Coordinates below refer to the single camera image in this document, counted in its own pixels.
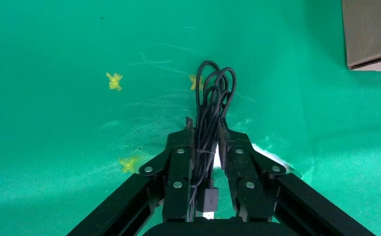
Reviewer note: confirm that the large open cardboard box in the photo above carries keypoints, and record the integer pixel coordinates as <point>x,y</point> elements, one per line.
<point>366,32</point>

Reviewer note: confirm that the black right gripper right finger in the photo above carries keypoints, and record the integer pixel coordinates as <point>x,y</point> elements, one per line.
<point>242,169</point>

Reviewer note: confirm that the torn green table cloth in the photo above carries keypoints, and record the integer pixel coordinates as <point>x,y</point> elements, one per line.
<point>63,130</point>

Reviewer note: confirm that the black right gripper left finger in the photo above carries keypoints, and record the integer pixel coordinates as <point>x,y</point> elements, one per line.
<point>177,163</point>

